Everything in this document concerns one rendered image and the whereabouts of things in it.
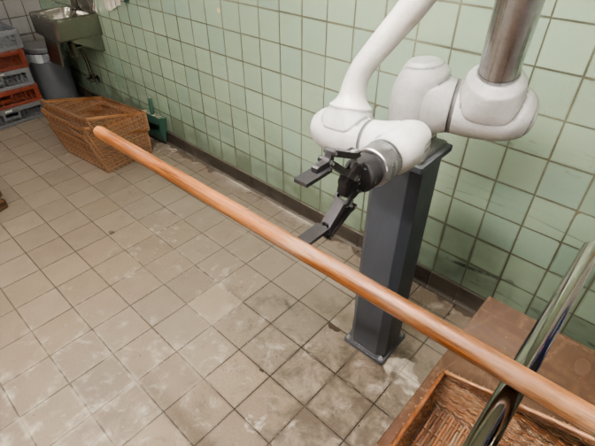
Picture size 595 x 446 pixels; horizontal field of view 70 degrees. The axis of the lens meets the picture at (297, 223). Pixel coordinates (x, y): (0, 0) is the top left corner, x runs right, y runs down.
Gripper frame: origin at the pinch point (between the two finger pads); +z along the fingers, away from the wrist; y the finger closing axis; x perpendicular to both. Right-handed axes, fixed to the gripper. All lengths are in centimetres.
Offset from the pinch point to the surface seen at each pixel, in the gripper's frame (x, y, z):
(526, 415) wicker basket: -46, 43, -21
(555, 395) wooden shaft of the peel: -44.6, -1.5, 8.4
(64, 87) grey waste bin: 385, 100, -99
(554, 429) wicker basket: -51, 43, -22
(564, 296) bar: -41.0, 1.6, -11.8
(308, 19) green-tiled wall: 101, 3, -118
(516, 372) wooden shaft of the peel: -40.4, -1.4, 8.5
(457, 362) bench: -27, 61, -37
